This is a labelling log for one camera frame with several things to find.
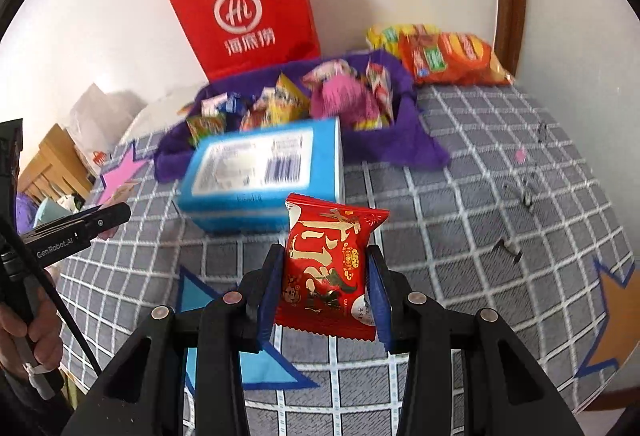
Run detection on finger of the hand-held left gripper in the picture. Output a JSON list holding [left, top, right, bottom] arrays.
[[70, 203, 133, 241]]

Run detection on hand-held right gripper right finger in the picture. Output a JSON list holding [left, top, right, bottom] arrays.
[[367, 243, 586, 436]]

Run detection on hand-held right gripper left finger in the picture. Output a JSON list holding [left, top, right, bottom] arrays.
[[62, 243, 286, 436]]

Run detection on purple cloth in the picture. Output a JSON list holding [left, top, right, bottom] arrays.
[[152, 51, 451, 184]]

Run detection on pink snack bag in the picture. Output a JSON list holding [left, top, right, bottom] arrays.
[[310, 74, 381, 129]]

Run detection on person's left hand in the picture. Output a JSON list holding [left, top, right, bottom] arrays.
[[0, 273, 66, 373]]

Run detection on small beige packet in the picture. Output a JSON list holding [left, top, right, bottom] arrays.
[[107, 180, 142, 207]]

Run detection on wooden furniture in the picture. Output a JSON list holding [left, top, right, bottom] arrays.
[[17, 123, 96, 207]]

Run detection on white plastic bag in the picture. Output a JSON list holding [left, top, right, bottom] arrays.
[[67, 83, 146, 157]]

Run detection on blue white box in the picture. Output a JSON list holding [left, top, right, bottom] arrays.
[[172, 117, 346, 234]]

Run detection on green colourful snack packet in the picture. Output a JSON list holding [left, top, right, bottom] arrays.
[[187, 113, 227, 148]]

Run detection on blue white candy packet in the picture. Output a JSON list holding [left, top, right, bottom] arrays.
[[200, 92, 248, 117]]

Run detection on grey checked blanket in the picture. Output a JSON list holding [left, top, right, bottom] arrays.
[[47, 79, 640, 436]]

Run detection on yellow orange snack packet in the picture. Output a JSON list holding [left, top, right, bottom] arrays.
[[240, 74, 311, 129]]

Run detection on orange chips bag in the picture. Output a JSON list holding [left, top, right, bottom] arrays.
[[397, 31, 516, 86]]

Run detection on yellow chips bag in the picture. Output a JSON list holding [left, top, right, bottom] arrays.
[[366, 24, 436, 60]]

